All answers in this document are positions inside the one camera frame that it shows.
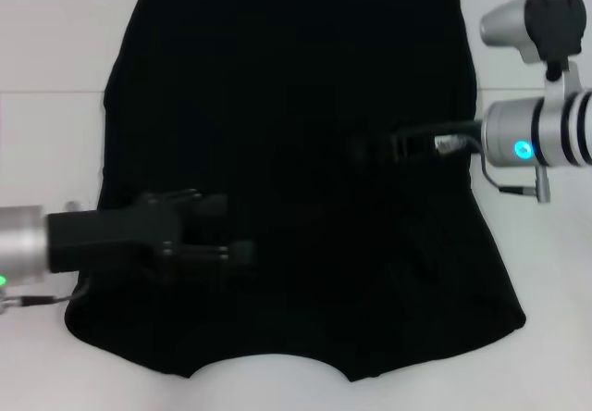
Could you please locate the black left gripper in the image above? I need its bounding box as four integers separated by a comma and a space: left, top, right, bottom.
44, 188, 258, 275

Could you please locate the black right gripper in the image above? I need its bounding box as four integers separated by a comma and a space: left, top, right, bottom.
347, 121, 486, 166

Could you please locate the black t-shirt with white print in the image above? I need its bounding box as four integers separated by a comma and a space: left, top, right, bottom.
62, 0, 528, 380

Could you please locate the right arm cable with plug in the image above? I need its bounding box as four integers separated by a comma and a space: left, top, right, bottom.
462, 137, 554, 205

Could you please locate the arm cable with plug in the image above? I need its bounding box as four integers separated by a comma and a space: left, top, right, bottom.
0, 280, 92, 315
462, 137, 554, 205

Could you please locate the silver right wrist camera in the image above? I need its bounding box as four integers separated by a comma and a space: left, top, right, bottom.
479, 0, 586, 102

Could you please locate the left arm cable with plug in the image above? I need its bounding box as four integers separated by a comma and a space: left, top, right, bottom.
0, 280, 92, 315

